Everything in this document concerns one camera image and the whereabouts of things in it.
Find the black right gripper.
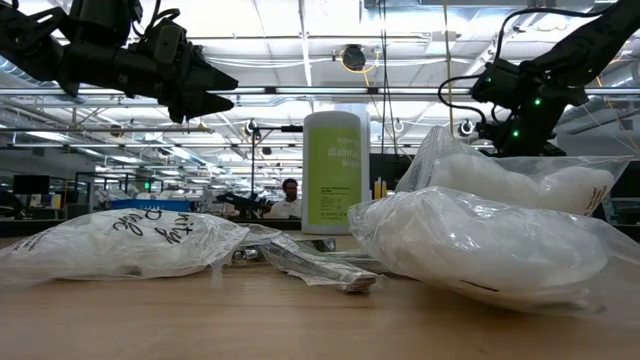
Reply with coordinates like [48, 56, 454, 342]
[491, 106, 570, 158]

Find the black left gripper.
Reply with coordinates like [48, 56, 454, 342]
[59, 43, 240, 125]

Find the cotton balls plastic bag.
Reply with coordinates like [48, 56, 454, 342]
[394, 124, 635, 217]
[348, 185, 640, 316]

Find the white pouch with black writing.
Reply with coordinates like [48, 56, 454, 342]
[0, 207, 251, 284]

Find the black pole stand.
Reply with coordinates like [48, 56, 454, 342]
[243, 118, 305, 201]

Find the blue plastic basket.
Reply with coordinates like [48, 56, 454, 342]
[110, 198, 192, 212]

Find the black cabinet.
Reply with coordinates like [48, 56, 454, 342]
[369, 153, 414, 194]

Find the person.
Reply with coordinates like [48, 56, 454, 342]
[263, 177, 304, 220]

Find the green disinfecting wipes canister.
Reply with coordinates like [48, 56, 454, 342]
[301, 110, 371, 235]

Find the black monitor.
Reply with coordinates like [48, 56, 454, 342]
[12, 174, 51, 196]

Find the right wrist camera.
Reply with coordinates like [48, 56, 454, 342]
[474, 119, 503, 144]

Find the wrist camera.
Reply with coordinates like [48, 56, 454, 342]
[144, 19, 194, 66]
[474, 119, 503, 144]

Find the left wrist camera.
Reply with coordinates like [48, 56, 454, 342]
[144, 19, 194, 66]

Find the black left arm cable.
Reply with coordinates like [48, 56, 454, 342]
[130, 0, 182, 39]

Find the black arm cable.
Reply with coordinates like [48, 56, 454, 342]
[130, 0, 182, 39]
[437, 5, 619, 127]

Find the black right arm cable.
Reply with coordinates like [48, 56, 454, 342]
[437, 5, 619, 127]

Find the black ceiling cable reel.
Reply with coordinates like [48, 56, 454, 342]
[341, 43, 368, 72]

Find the black hanging cable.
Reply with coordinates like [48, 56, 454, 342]
[377, 0, 401, 161]

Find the black aluminium table frame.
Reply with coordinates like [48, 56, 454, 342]
[0, 217, 304, 237]

